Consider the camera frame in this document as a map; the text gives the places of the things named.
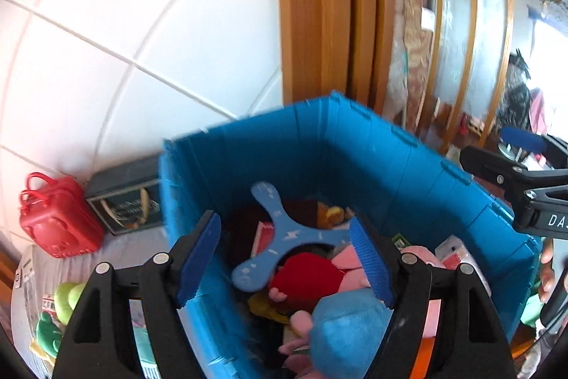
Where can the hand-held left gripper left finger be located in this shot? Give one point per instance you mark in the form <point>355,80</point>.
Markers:
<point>199,263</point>

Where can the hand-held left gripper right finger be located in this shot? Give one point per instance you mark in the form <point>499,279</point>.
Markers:
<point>370,263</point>

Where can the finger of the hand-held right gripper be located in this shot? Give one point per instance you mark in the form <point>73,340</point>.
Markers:
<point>492,170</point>
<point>523,139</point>

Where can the pink pig plush blue clothes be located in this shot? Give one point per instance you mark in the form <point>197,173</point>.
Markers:
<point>350,330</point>

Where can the blue boomerang toy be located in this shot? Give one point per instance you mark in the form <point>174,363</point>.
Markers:
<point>288,237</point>

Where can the blue plastic crate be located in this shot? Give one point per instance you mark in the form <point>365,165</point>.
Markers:
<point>377,157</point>

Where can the green plush toy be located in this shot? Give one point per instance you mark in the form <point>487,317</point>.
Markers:
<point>66,299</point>

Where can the yellow and green duck plush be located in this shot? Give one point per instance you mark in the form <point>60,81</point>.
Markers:
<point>46,334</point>

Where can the person's right hand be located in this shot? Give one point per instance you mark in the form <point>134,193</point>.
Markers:
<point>546,272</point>

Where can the dark plant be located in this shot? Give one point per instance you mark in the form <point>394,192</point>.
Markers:
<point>514,95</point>

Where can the pink pig plush red dress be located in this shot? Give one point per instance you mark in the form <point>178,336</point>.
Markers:
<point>306,277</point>

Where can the black gift box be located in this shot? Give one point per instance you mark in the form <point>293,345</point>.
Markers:
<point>128,206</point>

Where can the green cloth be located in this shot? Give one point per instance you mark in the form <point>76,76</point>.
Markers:
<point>530,317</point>

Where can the glass partition with wooden slats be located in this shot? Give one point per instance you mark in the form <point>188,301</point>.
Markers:
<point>461,28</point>

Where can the red bear suitcase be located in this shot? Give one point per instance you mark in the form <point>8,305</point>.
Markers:
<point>57,223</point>

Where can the patterned wall hanging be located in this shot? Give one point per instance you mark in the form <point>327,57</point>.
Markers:
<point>417,41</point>

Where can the curved wooden door frame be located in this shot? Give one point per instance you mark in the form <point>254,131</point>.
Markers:
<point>328,6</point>

